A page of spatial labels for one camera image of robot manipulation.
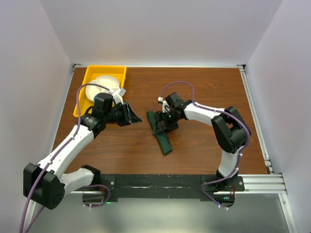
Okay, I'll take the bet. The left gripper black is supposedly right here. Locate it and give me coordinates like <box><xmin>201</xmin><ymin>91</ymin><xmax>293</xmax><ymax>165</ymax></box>
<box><xmin>104</xmin><ymin>101</ymin><xmax>141</xmax><ymax>127</ymax></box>

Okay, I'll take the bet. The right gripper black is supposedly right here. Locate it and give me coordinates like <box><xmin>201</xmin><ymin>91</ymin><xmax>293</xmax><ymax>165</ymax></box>
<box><xmin>155</xmin><ymin>109</ymin><xmax>178</xmax><ymax>135</ymax></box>

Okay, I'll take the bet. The dark green cloth napkin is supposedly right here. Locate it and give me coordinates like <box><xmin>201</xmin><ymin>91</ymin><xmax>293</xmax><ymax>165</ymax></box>
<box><xmin>146</xmin><ymin>111</ymin><xmax>173</xmax><ymax>155</ymax></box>

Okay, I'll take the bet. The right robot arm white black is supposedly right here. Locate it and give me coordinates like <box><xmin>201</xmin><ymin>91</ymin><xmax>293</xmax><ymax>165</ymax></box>
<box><xmin>146</xmin><ymin>92</ymin><xmax>251</xmax><ymax>191</ymax></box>

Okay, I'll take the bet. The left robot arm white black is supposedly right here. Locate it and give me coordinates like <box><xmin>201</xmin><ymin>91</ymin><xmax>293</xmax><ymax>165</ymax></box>
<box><xmin>23</xmin><ymin>93</ymin><xmax>142</xmax><ymax>210</ymax></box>

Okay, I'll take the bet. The white divided plate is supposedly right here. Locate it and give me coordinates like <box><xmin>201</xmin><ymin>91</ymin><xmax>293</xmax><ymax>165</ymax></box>
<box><xmin>86</xmin><ymin>75</ymin><xmax>120</xmax><ymax>101</ymax></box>

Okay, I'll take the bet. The yellow plastic bin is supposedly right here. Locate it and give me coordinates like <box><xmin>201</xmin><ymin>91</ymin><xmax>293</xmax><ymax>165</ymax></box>
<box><xmin>73</xmin><ymin>65</ymin><xmax>126</xmax><ymax>117</ymax></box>

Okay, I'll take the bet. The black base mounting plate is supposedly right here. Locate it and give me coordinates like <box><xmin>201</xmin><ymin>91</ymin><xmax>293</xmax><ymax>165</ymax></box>
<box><xmin>82</xmin><ymin>173</ymin><xmax>245</xmax><ymax>208</ymax></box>

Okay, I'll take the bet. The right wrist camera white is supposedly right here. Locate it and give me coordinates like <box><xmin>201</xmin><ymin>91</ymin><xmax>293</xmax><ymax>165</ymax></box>
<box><xmin>158</xmin><ymin>97</ymin><xmax>171</xmax><ymax>113</ymax></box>

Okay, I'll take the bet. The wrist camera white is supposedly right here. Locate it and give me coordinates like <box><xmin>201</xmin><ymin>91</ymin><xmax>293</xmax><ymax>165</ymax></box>
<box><xmin>158</xmin><ymin>97</ymin><xmax>171</xmax><ymax>113</ymax></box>
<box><xmin>108</xmin><ymin>87</ymin><xmax>126</xmax><ymax>105</ymax></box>

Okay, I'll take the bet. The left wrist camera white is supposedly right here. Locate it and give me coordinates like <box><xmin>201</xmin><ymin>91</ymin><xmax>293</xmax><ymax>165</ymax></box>
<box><xmin>108</xmin><ymin>87</ymin><xmax>126</xmax><ymax>105</ymax></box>

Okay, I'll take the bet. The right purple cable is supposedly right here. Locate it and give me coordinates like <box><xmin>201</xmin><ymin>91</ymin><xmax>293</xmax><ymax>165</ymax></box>
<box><xmin>158</xmin><ymin>81</ymin><xmax>251</xmax><ymax>207</ymax></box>

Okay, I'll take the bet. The purple cable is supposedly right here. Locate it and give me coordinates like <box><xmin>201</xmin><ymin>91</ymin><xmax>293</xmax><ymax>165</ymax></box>
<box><xmin>158</xmin><ymin>81</ymin><xmax>251</xmax><ymax>207</ymax></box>
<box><xmin>18</xmin><ymin>83</ymin><xmax>115</xmax><ymax>233</ymax></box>

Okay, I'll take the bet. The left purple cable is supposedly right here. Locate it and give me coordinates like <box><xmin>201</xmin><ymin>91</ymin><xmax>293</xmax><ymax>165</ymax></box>
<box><xmin>18</xmin><ymin>83</ymin><xmax>115</xmax><ymax>233</ymax></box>

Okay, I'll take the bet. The aluminium table frame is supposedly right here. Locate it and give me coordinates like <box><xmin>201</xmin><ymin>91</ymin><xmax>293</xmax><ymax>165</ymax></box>
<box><xmin>18</xmin><ymin>63</ymin><xmax>298</xmax><ymax>233</ymax></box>

